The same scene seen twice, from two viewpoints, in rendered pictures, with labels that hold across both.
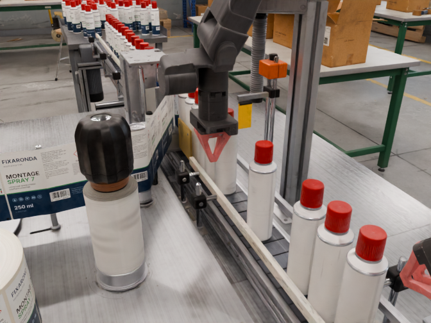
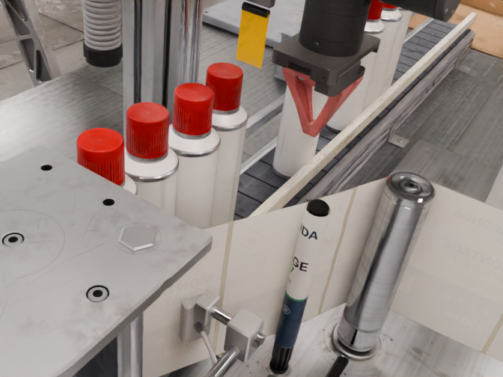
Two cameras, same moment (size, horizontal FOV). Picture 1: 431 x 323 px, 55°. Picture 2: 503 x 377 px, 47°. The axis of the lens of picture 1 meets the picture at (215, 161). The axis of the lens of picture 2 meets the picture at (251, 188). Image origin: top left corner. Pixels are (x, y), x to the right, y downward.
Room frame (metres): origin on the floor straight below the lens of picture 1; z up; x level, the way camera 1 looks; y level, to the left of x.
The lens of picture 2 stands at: (1.12, 0.37, 1.32)
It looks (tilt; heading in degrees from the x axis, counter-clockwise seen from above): 37 degrees down; 229
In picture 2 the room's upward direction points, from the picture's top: 9 degrees clockwise
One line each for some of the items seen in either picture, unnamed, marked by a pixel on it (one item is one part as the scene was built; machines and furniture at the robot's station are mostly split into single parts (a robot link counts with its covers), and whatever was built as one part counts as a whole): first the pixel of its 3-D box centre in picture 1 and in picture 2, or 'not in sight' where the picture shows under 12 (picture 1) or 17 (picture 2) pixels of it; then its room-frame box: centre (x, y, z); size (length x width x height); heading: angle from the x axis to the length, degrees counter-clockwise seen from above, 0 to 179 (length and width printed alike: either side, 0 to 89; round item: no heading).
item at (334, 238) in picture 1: (330, 264); (373, 49); (0.47, -0.17, 0.98); 0.05 x 0.05 x 0.20
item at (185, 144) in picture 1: (184, 139); not in sight; (1.00, 0.08, 0.94); 0.10 x 0.01 x 0.09; 22
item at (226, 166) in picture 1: (226, 152); (215, 163); (0.84, -0.02, 0.98); 0.05 x 0.05 x 0.20
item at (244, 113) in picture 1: (244, 115); (252, 35); (0.79, -0.06, 1.09); 0.03 x 0.01 x 0.06; 112
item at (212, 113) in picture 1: (213, 106); (333, 24); (0.75, 0.00, 1.13); 0.10 x 0.07 x 0.07; 22
